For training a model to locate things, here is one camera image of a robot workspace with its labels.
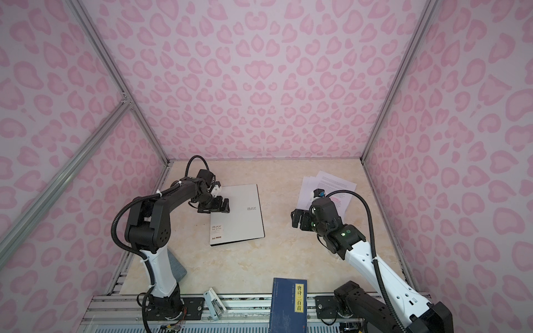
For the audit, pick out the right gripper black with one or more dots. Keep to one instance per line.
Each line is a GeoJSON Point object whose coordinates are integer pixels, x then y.
{"type": "Point", "coordinates": [305, 217]}

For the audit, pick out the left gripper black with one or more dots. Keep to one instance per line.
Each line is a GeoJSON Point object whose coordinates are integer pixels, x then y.
{"type": "Point", "coordinates": [217, 207]}

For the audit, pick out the grey black file folder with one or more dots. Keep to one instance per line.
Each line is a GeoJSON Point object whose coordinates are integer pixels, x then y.
{"type": "Point", "coordinates": [244, 221]}

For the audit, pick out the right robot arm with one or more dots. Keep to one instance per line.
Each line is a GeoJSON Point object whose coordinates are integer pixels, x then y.
{"type": "Point", "coordinates": [399, 308]}

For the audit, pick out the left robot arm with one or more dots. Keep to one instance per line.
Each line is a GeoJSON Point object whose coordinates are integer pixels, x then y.
{"type": "Point", "coordinates": [148, 232]}

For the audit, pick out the bottom white paper sheet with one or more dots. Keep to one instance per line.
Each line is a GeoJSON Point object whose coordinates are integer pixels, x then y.
{"type": "Point", "coordinates": [303, 196]}

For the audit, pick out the white paper sheet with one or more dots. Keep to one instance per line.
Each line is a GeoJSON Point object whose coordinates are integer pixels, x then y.
{"type": "Point", "coordinates": [303, 196]}
{"type": "Point", "coordinates": [314, 183]}

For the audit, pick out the middle white paper sheet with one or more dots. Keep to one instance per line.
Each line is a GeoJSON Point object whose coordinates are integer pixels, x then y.
{"type": "Point", "coordinates": [314, 183]}

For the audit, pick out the grey sponge block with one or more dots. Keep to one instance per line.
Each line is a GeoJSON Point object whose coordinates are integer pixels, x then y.
{"type": "Point", "coordinates": [177, 269]}

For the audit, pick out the blue book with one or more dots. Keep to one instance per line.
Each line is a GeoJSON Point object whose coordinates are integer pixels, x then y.
{"type": "Point", "coordinates": [288, 311]}

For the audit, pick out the aluminium diagonal beam left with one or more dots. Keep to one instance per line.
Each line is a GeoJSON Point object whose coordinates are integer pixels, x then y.
{"type": "Point", "coordinates": [26, 223]}

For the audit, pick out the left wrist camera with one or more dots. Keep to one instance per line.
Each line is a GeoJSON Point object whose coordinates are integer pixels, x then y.
{"type": "Point", "coordinates": [215, 189]}

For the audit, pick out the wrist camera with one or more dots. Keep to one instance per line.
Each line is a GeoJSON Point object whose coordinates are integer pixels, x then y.
{"type": "Point", "coordinates": [318, 193]}
{"type": "Point", "coordinates": [215, 189]}

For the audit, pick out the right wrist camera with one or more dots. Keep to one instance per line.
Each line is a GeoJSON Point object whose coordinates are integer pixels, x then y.
{"type": "Point", "coordinates": [318, 193]}

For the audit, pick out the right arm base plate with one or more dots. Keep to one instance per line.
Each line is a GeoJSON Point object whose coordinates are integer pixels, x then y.
{"type": "Point", "coordinates": [328, 309]}

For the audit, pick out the white bracket on rail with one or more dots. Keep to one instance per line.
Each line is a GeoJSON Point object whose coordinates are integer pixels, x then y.
{"type": "Point", "coordinates": [214, 304]}

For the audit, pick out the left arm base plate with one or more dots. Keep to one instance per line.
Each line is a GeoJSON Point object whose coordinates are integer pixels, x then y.
{"type": "Point", "coordinates": [189, 308]}

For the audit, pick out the aluminium rail frame front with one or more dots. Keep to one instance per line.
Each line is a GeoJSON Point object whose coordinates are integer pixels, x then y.
{"type": "Point", "coordinates": [244, 313]}

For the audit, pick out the aluminium corner post left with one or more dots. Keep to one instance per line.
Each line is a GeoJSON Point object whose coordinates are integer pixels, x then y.
{"type": "Point", "coordinates": [89, 28]}

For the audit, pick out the aluminium corner post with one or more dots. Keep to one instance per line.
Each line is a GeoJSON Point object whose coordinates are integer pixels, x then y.
{"type": "Point", "coordinates": [430, 11]}
{"type": "Point", "coordinates": [89, 28]}

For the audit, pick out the aluminium corner post right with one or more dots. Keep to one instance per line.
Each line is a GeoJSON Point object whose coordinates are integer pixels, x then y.
{"type": "Point", "coordinates": [430, 11]}

